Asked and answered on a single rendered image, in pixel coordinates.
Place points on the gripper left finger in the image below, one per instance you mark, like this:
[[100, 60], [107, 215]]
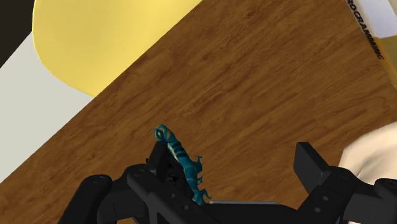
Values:
[[145, 192]]

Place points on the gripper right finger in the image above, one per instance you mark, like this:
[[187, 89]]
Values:
[[335, 192]]

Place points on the teal lizard figure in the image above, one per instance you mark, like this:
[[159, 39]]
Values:
[[186, 164]]

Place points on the cream rounded object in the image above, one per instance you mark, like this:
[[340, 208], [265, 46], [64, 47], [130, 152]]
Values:
[[370, 155]]

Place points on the yellow round rug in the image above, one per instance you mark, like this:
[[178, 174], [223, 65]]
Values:
[[102, 40]]

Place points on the white and yellow book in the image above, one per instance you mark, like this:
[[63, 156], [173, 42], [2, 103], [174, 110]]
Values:
[[377, 28]]

